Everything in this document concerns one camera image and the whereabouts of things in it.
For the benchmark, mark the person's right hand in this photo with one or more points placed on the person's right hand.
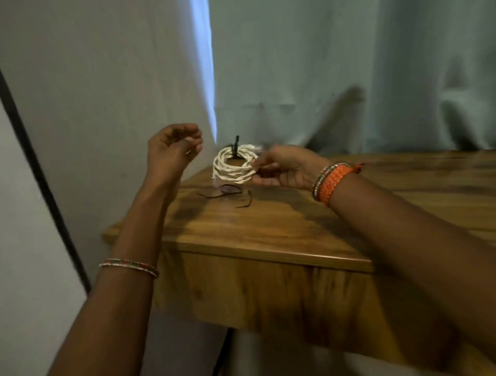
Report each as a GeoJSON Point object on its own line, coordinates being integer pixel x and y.
{"type": "Point", "coordinates": [298, 166]}

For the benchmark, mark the person's left hand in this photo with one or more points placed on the person's left hand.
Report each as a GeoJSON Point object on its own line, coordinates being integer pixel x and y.
{"type": "Point", "coordinates": [170, 155]}

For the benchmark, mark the short black twist tie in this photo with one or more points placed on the short black twist tie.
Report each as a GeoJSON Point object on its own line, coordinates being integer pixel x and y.
{"type": "Point", "coordinates": [250, 199]}

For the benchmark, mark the black twist ties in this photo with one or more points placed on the black twist ties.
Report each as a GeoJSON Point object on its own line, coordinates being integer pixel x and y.
{"type": "Point", "coordinates": [236, 145]}

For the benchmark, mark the long black twist tie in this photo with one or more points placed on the long black twist tie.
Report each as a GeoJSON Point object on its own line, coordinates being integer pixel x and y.
{"type": "Point", "coordinates": [230, 189]}

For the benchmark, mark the person's left forearm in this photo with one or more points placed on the person's left forearm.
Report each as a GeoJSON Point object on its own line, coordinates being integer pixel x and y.
{"type": "Point", "coordinates": [116, 310]}

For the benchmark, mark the wooden desk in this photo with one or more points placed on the wooden desk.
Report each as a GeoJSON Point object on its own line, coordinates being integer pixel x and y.
{"type": "Point", "coordinates": [271, 232]}

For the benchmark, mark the silver beaded bangle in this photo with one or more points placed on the silver beaded bangle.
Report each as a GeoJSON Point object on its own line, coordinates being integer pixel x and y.
{"type": "Point", "coordinates": [131, 264]}

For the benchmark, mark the teal fabric curtain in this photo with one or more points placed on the teal fabric curtain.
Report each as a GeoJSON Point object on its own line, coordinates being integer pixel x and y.
{"type": "Point", "coordinates": [348, 46]}

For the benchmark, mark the black wall trim strip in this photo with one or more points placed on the black wall trim strip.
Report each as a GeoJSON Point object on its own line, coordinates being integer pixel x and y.
{"type": "Point", "coordinates": [40, 176]}

